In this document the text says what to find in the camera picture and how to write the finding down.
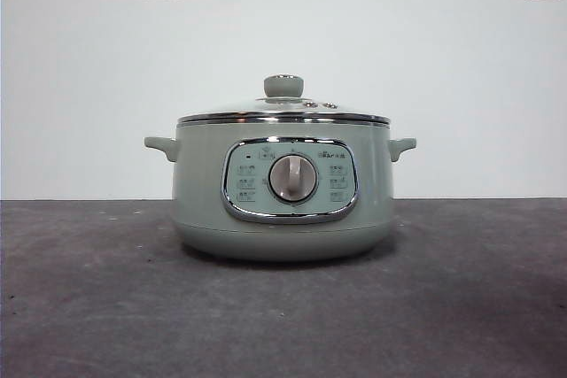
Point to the glass lid with green knob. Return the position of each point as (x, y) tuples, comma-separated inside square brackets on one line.
[(282, 86)]

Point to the pale green electric pot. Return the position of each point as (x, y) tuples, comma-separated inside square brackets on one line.
[(199, 201)]

